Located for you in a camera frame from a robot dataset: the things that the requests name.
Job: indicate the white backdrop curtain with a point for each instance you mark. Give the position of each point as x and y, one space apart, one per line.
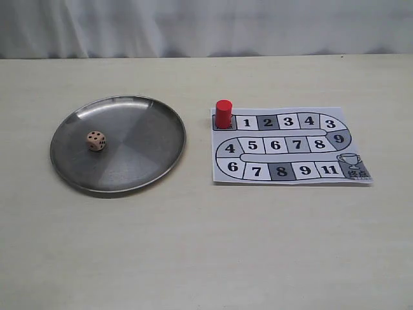
89 29

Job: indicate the wooden die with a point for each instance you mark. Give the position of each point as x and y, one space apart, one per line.
95 141

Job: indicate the paper game board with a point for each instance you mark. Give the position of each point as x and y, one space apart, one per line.
288 146

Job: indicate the round steel plate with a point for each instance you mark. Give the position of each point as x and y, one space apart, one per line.
145 139

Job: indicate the red cylinder game piece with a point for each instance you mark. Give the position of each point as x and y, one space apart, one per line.
223 118

